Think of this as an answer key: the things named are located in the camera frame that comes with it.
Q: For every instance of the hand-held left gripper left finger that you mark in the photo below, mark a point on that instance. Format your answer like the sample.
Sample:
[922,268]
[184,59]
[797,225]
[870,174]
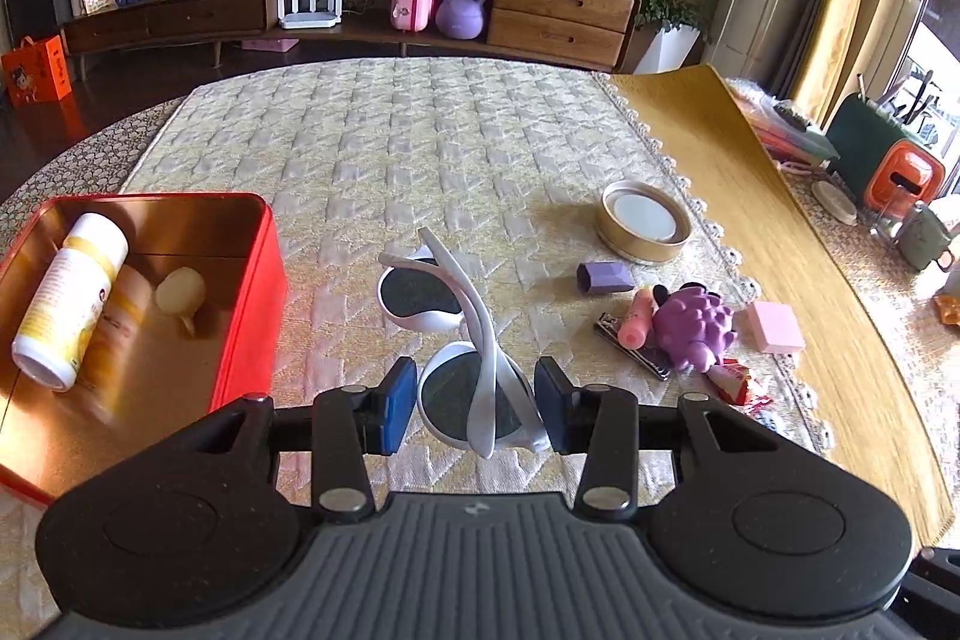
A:
[401,404]

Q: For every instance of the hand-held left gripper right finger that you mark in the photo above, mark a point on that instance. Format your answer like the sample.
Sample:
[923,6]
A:
[551,407]

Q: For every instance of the metal nail clipper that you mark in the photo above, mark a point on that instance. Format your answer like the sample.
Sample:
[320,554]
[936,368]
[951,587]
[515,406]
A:
[626,347]

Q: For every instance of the white sunglasses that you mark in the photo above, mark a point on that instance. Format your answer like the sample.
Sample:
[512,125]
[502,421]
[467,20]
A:
[420,299]

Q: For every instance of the red tin box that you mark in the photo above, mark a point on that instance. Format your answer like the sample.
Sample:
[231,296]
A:
[247,310]

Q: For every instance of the red snack packet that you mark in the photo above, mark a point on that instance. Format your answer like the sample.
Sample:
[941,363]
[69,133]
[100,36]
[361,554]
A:
[739,385]

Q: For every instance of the orange pink tube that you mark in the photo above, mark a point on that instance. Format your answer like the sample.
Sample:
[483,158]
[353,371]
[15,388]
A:
[637,319]

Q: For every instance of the small purple box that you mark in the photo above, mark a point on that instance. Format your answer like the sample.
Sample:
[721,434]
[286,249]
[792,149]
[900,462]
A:
[607,278]

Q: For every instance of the purple rubber toy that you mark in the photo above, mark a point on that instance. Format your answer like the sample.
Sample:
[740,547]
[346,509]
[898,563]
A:
[694,325]

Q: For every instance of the round gold lid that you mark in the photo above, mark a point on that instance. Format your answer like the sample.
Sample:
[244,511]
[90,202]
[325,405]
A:
[611,233]

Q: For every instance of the pink rectangular block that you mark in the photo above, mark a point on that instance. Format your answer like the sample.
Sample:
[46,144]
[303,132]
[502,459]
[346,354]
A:
[772,326]

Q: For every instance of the small cream pear-shaped object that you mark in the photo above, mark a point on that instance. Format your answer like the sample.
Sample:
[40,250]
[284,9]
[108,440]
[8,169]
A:
[180,291]

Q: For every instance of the white and yellow bottle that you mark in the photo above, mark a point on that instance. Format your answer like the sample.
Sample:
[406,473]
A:
[67,302]

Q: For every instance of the white round coaster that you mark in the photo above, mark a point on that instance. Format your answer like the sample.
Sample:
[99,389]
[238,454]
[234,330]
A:
[835,201]

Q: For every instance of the stack of books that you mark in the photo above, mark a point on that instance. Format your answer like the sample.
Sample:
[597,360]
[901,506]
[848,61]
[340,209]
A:
[787,138]

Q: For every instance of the clear glass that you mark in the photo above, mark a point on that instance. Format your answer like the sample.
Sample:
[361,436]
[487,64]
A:
[891,212]

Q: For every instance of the purple kettlebell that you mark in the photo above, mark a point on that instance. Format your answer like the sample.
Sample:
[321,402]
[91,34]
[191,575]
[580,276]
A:
[459,14]

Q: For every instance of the pink toy suitcase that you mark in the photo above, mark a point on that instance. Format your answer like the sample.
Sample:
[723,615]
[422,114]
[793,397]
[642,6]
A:
[412,6]

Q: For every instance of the white router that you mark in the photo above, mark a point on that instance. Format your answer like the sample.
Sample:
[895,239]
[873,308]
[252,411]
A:
[309,10]

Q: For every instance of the wooden TV cabinet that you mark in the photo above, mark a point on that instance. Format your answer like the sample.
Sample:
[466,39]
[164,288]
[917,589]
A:
[562,3]

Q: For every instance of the green mug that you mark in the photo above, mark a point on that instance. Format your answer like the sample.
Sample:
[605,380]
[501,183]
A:
[921,239]

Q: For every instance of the beige patterned table cover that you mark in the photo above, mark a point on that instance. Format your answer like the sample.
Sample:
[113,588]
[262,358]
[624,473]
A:
[75,153]

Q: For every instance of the dark green container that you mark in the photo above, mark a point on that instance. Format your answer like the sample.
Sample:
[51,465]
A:
[862,134]

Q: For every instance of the orange container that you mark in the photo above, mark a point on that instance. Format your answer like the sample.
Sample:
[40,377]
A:
[911,175]

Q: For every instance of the orange gift bag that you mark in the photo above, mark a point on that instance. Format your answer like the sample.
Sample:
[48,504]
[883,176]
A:
[37,74]

